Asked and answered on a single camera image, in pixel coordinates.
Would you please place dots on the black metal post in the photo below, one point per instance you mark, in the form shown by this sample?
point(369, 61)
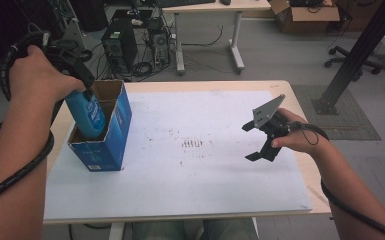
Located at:
point(356, 53)

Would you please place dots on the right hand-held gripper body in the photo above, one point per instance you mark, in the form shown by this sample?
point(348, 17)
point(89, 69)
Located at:
point(268, 113)

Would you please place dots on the large black computer tower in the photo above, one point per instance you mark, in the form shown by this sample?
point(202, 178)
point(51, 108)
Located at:
point(121, 45)

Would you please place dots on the person's right hand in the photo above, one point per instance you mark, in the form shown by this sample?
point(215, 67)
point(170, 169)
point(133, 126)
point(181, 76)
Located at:
point(303, 138)

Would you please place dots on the small black computer tower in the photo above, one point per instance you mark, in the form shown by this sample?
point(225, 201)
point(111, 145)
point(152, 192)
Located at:
point(160, 43)

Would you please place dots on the white office desk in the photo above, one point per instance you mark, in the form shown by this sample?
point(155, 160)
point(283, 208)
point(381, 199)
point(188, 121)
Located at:
point(243, 6)

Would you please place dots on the black office chair base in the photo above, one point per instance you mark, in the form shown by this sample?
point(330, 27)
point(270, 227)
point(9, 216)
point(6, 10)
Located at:
point(350, 60)

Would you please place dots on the black keyboard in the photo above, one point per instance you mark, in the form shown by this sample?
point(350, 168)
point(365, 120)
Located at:
point(185, 2)

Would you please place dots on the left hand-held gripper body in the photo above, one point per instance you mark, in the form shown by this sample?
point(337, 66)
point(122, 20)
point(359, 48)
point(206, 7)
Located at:
point(76, 68)

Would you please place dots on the open cardboard box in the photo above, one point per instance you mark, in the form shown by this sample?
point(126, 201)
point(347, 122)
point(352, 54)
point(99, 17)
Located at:
point(308, 18)

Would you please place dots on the black computer mouse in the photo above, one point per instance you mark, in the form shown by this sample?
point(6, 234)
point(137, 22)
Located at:
point(225, 2)

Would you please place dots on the blue plastic bottle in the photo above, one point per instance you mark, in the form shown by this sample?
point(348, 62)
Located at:
point(88, 116)

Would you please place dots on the blue carton box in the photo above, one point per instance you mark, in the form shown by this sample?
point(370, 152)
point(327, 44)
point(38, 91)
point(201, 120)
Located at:
point(113, 143)

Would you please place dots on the grey floor mat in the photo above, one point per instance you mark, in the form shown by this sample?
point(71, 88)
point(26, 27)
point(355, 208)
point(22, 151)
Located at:
point(356, 126)

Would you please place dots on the white paper sheet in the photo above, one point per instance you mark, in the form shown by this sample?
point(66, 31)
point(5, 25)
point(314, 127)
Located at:
point(196, 180)

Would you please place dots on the person's left hand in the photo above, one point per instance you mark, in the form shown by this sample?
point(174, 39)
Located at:
point(36, 76)

